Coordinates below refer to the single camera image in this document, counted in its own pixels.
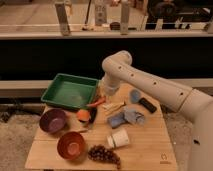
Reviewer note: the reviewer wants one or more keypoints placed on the white cup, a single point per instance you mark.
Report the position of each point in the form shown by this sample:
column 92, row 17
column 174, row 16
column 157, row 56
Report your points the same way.
column 118, row 139

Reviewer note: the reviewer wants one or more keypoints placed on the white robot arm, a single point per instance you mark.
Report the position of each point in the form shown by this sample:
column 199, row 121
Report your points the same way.
column 194, row 105

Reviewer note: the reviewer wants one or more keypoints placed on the purple bowl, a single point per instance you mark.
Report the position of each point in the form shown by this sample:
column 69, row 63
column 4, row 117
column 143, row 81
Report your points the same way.
column 52, row 120

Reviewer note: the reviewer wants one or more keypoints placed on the orange bowl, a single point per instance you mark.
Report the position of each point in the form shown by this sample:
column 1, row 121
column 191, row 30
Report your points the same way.
column 71, row 145

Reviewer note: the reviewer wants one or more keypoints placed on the pale yellow utensil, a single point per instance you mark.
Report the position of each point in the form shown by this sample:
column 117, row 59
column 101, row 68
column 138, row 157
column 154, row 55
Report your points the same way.
column 112, row 107

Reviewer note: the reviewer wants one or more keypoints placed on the dark eggplant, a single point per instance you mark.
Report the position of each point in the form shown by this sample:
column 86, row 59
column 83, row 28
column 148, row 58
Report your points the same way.
column 93, row 114

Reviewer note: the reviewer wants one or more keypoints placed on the green plastic tray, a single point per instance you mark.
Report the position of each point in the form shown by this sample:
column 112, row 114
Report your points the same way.
column 70, row 92

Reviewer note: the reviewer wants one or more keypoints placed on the blue grey cloth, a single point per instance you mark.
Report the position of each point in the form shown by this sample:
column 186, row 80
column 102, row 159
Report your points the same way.
column 126, row 116

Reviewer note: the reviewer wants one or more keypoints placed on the orange round fruit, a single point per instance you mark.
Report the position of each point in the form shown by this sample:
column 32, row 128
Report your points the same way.
column 83, row 115

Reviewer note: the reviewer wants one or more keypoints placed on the dark grape bunch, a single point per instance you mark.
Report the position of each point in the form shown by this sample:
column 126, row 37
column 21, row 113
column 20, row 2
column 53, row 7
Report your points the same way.
column 100, row 153

